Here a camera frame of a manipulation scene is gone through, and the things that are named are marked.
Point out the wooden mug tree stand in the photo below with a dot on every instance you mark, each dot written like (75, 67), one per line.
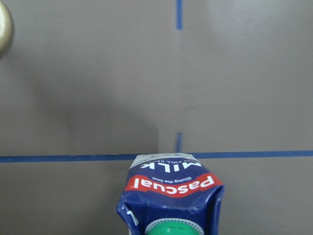
(6, 29)

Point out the blue milk carton green cap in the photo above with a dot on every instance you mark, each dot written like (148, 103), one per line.
(170, 194)

